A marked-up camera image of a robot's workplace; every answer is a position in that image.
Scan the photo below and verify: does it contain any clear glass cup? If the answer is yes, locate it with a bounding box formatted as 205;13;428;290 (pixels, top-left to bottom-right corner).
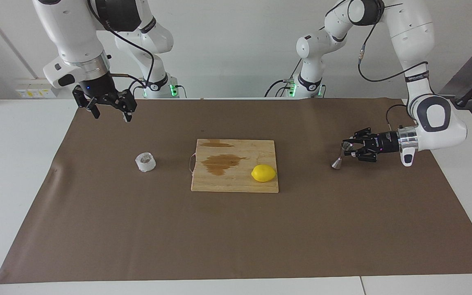
135;152;157;172

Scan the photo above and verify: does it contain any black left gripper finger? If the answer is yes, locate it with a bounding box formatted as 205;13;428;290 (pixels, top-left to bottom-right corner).
343;148;379;163
344;127;374;145

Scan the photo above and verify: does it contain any white wall socket panel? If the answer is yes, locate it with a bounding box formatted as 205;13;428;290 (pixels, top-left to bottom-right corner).
16;84;56;99

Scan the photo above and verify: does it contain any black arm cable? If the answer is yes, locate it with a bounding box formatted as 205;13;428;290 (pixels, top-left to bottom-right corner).
357;0;430;125
88;0;155;91

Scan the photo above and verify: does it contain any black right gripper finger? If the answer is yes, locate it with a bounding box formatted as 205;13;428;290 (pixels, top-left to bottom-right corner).
111;91;138;123
73;87;101;120

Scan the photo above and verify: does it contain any wooden cutting board, metal handle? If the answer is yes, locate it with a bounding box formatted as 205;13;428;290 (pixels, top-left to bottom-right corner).
190;139;279;193

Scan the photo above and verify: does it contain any yellow lemon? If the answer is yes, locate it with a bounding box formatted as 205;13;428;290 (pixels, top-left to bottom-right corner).
251;164;277;183

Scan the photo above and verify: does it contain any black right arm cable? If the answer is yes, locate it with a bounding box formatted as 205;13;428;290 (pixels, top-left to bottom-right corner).
88;0;155;91

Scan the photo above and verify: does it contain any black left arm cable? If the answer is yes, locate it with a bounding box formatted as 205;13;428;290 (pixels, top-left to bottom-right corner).
357;0;430;125

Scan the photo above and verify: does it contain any brown paper table mat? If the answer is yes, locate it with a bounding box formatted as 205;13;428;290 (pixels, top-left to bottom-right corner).
0;98;472;284

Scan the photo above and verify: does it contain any steel double jigger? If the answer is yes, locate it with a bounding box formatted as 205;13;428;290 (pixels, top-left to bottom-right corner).
331;141;354;170

